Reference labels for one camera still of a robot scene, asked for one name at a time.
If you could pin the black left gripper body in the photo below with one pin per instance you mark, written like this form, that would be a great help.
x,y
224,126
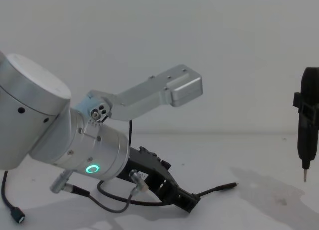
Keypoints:
x,y
145,163

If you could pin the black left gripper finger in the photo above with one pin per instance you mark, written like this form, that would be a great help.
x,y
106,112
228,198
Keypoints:
x,y
183,190
174,198

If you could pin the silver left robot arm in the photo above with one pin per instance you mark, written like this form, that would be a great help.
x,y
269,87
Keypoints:
x,y
45,120

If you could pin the white table cloth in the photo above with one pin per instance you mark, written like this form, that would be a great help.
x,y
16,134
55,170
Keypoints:
x,y
224,152

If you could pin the black pen-shaped tool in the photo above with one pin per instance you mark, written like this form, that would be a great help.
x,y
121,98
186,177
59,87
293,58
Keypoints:
x,y
307,140

